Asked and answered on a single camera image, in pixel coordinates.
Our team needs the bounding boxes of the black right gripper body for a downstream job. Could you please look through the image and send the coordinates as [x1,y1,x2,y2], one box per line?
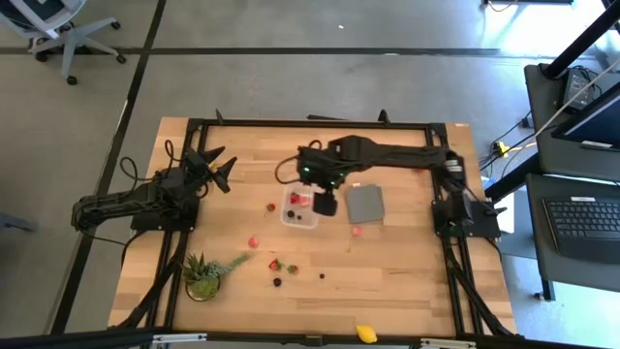
[296,143,348,193]

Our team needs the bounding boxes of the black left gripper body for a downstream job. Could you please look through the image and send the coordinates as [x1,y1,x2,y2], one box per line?
[183,147,218,188]

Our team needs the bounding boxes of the clear plastic tupperware container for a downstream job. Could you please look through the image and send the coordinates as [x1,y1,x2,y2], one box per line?
[279,183,321,230]

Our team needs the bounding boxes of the large yellow plastic lemon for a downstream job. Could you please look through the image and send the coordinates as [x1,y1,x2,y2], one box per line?
[356,325,379,344]

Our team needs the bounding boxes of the grey folded cloth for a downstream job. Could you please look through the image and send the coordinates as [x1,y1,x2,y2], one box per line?
[344,183,387,225]

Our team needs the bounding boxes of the potted green succulent plant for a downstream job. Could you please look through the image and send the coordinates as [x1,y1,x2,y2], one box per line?
[179,251,252,303]

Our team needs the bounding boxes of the white sheet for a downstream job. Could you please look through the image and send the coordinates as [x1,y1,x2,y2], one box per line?
[496,191,518,235]

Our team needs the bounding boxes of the black crossbeam with silver brackets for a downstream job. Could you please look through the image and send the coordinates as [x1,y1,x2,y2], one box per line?
[0,328,620,349]

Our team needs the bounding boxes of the dark grey desk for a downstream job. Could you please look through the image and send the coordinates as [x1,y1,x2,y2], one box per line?
[525,173,620,302]
[524,62,620,181]

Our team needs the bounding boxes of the black keyboard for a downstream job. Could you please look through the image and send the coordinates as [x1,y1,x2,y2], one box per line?
[542,196,620,267]

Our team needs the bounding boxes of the black power adapter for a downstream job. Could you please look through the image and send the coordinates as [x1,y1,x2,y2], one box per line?
[561,67,596,113]

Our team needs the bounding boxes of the dark computer monitor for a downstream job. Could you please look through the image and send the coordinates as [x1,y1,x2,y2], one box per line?
[551,80,620,152]

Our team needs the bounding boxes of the black pole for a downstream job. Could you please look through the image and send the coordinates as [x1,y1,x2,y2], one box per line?
[541,0,620,81]

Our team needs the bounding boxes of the black aluminium table frame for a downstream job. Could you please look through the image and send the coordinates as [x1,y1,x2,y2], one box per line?
[108,109,518,340]

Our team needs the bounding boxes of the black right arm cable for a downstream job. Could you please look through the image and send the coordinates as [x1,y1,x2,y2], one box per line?
[273,139,324,186]

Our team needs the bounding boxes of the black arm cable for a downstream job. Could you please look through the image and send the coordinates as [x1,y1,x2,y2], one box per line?
[118,154,147,185]
[273,139,324,186]

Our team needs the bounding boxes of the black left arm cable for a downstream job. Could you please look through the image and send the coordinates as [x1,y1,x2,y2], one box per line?
[118,154,147,185]

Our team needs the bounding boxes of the white-frame office chair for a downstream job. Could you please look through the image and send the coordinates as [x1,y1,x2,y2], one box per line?
[0,0,128,86]

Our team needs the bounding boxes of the pale hanging rope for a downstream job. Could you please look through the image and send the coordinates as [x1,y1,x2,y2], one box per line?
[532,57,620,143]

